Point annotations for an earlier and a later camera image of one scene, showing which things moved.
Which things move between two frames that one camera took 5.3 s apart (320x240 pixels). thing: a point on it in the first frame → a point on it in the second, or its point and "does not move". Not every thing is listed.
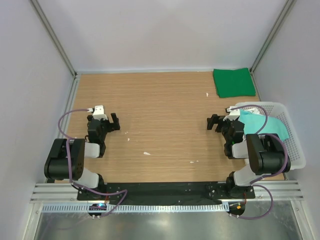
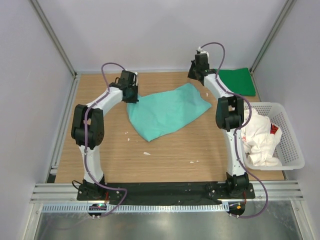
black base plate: (165, 193) does not move
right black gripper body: (219, 124) → (191, 72)
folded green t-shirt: (238, 82) does not move
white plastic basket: (296, 152) does not move
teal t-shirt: (253, 123) → (155, 115)
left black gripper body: (108, 124) → (133, 94)
